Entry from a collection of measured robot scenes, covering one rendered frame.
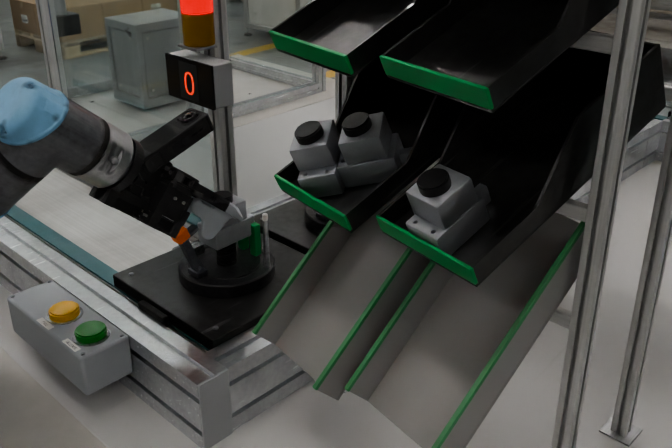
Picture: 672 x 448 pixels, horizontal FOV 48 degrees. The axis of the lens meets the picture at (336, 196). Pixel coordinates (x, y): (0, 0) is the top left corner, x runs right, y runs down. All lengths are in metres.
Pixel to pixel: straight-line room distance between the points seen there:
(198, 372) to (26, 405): 0.28
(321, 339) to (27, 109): 0.41
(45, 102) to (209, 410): 0.41
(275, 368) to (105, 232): 0.52
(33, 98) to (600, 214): 0.58
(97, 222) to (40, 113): 0.63
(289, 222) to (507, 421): 0.48
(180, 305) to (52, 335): 0.17
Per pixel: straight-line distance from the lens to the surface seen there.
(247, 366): 0.98
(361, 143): 0.77
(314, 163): 0.80
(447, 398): 0.80
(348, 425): 1.02
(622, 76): 0.69
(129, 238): 1.38
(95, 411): 1.09
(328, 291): 0.92
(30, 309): 1.14
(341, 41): 0.76
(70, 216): 1.50
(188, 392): 0.98
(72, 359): 1.04
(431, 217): 0.69
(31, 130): 0.86
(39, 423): 1.10
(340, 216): 0.75
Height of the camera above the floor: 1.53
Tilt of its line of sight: 24 degrees down
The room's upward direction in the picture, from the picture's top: straight up
